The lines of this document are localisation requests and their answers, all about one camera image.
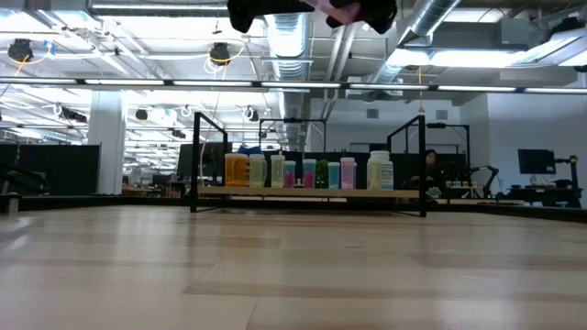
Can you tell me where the black computer monitor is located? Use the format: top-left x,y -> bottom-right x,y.
176,142 -> 233,181
517,148 -> 557,175

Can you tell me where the person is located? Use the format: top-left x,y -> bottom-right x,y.
410,148 -> 449,202

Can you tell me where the wooden shelf with black frame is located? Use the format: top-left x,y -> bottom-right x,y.
190,112 -> 427,218

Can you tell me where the silver spiral ceiling duct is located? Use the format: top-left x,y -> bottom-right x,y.
366,0 -> 462,84
261,11 -> 314,152

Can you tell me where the light blue vial white cap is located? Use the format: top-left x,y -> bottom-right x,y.
327,161 -> 341,191

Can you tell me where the large white labelled bottle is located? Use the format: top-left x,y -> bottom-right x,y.
366,150 -> 395,192

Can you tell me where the black ceiling cable reel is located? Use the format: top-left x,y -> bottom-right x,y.
209,41 -> 232,66
6,38 -> 36,63

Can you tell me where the dark desk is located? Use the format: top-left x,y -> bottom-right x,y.
506,185 -> 584,208

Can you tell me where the white square column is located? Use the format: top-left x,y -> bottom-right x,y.
87,90 -> 126,196

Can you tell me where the black office partition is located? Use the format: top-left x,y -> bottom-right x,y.
0,144 -> 101,197

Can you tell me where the long ceiling light strip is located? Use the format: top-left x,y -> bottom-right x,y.
0,76 -> 587,95

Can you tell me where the green potted plant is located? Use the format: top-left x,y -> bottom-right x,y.
316,159 -> 329,190

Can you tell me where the large amber bottle white cap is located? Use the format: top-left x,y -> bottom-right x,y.
224,153 -> 249,188

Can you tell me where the row of bottles on shelf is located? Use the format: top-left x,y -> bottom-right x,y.
265,149 -> 423,190

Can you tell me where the black table frame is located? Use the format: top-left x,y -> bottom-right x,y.
0,194 -> 587,226

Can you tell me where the black background rig frame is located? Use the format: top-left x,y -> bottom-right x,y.
426,121 -> 471,184
258,117 -> 328,155

